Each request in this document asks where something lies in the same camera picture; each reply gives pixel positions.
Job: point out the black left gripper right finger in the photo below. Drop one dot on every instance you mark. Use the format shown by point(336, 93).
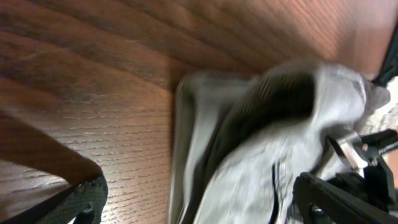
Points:
point(321, 202)

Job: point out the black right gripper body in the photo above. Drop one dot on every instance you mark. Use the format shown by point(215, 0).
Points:
point(368, 177)

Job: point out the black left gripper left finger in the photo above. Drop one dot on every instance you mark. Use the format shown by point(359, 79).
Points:
point(80, 203)

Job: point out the grey shorts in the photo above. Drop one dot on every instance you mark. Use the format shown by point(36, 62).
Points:
point(240, 143)

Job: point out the white shirt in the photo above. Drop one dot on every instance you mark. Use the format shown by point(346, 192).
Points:
point(393, 88)

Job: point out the black garment red waistband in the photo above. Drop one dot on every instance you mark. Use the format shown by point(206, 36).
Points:
point(388, 69)

